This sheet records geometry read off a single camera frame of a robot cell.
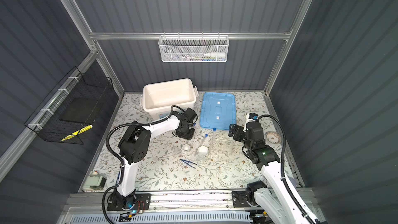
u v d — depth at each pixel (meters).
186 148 0.91
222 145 0.93
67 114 0.71
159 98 1.09
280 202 0.41
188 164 0.86
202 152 0.89
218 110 1.09
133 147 0.56
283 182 0.46
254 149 0.56
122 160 0.55
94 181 0.76
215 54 0.86
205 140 0.94
